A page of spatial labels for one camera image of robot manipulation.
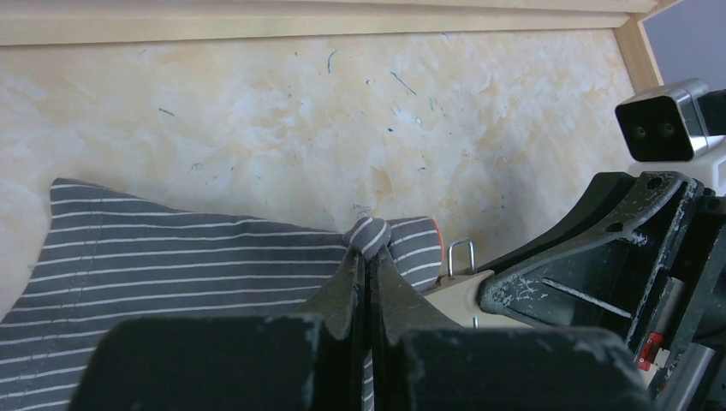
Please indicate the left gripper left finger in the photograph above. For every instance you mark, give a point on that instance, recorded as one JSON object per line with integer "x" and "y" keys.
{"x": 311, "y": 359}

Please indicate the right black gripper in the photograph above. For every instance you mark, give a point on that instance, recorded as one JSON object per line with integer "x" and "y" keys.
{"x": 625, "y": 297}

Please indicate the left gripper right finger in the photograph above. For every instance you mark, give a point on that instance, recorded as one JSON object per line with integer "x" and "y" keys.
{"x": 422, "y": 360}

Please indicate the wooden clip hanger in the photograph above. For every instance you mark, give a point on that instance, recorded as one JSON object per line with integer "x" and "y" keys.
{"x": 456, "y": 293}

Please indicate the wooden clothes rack frame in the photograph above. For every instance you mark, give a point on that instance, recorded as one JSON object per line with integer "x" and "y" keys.
{"x": 26, "y": 23}

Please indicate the grey striped underwear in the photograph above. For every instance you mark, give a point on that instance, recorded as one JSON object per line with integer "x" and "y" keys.
{"x": 109, "y": 257}

